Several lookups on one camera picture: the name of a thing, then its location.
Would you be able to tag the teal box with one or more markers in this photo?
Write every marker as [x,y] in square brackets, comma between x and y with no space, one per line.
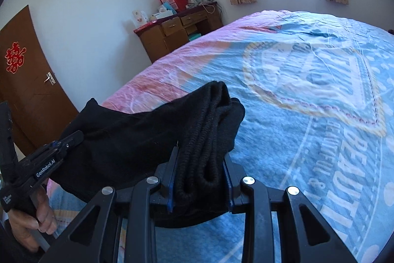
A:
[168,6]

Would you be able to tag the brown wooden desk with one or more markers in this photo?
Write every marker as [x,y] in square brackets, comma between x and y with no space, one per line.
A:
[172,35]

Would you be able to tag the white printed box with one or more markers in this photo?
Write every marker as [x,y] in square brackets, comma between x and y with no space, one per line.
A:
[139,19]

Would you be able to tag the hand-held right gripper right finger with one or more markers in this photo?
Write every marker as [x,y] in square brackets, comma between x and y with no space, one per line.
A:
[228,190]

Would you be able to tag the red paper door decoration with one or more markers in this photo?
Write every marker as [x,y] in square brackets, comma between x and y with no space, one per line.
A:
[15,57]

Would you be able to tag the tissue box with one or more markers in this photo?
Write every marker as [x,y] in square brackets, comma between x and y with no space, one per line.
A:
[160,16]

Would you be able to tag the person's left hand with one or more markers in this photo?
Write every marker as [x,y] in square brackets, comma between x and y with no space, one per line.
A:
[34,226]

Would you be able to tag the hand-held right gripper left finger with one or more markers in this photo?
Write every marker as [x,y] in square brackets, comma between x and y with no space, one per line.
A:
[170,186]

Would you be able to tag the black pants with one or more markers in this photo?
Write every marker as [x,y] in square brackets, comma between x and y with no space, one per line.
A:
[123,139]

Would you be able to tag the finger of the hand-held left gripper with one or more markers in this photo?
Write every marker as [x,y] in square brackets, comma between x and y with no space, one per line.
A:
[72,139]

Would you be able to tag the brown wooden door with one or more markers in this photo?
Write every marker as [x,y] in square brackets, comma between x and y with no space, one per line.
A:
[30,102]

